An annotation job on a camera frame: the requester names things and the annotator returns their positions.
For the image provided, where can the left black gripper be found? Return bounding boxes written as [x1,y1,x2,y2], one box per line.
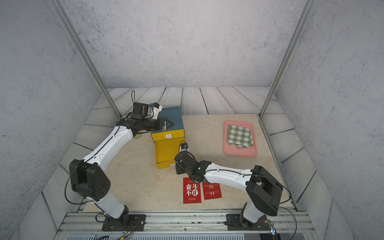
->
[140,116,174,132]

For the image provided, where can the yellow top drawer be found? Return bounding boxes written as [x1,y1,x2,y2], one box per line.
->
[151,129,185,142]

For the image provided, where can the yellow drawer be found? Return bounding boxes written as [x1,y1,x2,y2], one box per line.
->
[155,137,186,170]
[151,129,185,142]

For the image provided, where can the red postcard white characters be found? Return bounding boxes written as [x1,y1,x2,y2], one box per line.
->
[183,178,202,204]

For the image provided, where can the red postcards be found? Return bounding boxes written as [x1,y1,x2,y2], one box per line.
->
[203,183,222,200]

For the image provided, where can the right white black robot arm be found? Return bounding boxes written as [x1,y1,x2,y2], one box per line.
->
[175,151,292,225]

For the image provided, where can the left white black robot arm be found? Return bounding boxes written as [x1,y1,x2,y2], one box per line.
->
[68,102,180,220]

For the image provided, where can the teal drawer cabinet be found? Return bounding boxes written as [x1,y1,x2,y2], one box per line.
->
[153,106,184,132]

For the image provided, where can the pink plastic tray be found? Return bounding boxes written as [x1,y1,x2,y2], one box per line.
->
[223,121,257,157]

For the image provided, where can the green checkered cloth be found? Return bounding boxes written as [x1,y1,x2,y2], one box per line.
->
[227,125,254,149]

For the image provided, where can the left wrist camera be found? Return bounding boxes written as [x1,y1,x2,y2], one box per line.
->
[150,103,163,120]

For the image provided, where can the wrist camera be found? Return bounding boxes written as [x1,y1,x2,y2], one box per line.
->
[150,103,163,120]
[179,142,189,152]

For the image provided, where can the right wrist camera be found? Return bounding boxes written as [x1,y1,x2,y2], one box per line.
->
[179,142,189,152]

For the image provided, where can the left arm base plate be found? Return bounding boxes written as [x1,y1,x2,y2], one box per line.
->
[102,214,147,232]

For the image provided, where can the aluminium front rail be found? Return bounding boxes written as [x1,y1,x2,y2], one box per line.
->
[54,209,318,240]

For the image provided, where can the left aluminium frame post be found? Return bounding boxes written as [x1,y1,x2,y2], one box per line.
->
[49,0,122,119]

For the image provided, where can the aluminium frame post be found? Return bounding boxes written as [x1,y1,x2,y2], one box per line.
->
[49,0,122,119]
[259,0,316,119]

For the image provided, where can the right aluminium frame post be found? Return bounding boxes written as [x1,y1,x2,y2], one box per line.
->
[259,0,316,119]

